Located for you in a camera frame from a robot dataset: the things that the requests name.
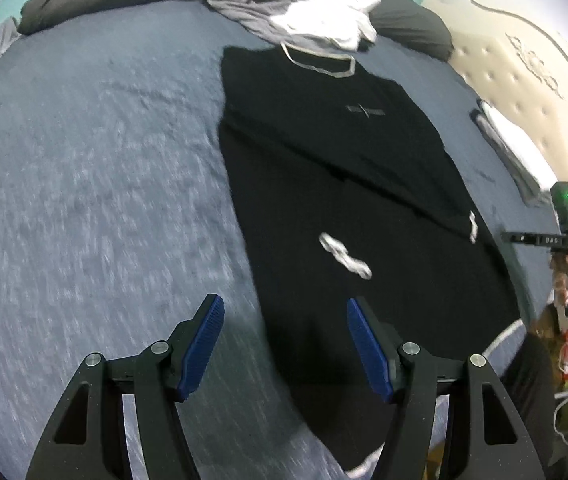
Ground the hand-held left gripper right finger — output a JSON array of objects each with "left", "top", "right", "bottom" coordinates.
[{"left": 346, "top": 296, "right": 547, "bottom": 480}]

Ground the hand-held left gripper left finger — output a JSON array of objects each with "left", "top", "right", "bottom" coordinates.
[{"left": 25, "top": 292, "right": 226, "bottom": 480}]

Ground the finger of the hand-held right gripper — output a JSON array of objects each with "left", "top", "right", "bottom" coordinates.
[{"left": 500, "top": 231, "right": 535, "bottom": 248}]

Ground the black sweater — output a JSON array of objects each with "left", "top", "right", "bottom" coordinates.
[{"left": 218, "top": 42, "right": 522, "bottom": 479}]

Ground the grey folded garment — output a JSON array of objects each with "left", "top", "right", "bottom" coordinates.
[{"left": 471, "top": 107, "right": 552, "bottom": 206}]

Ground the white folded garment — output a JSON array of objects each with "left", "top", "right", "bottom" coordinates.
[{"left": 478, "top": 100, "right": 560, "bottom": 194}]

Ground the cream tufted headboard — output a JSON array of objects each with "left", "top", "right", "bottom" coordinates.
[{"left": 421, "top": 0, "right": 568, "bottom": 241}]

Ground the person's leg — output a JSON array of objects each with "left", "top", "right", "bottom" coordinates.
[{"left": 501, "top": 332, "right": 568, "bottom": 480}]

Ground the blue patterned bedspread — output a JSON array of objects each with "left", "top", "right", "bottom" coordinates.
[{"left": 0, "top": 0, "right": 564, "bottom": 480}]

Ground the white shirt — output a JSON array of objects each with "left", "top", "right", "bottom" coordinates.
[{"left": 271, "top": 0, "right": 383, "bottom": 52}]

